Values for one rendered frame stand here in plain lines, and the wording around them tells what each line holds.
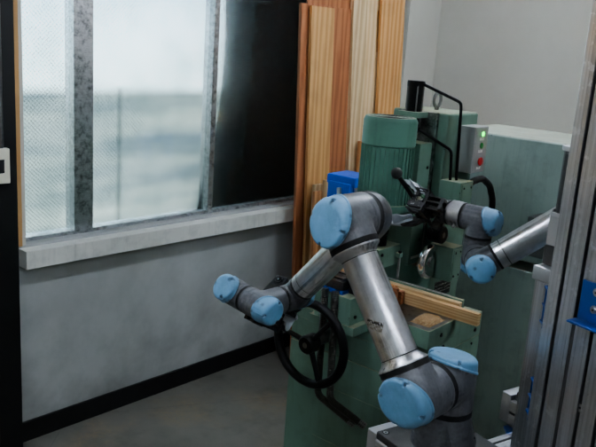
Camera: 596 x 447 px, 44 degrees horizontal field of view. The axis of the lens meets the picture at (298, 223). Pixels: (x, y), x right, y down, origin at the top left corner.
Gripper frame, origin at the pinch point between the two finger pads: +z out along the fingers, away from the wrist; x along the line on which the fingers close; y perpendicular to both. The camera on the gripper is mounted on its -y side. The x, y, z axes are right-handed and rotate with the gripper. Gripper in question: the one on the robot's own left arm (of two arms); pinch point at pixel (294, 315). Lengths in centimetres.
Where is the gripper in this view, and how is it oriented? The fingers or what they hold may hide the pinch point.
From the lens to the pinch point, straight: 223.6
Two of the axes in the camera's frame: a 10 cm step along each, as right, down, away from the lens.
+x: 7.7, 1.9, -6.1
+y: -3.8, 9.1, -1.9
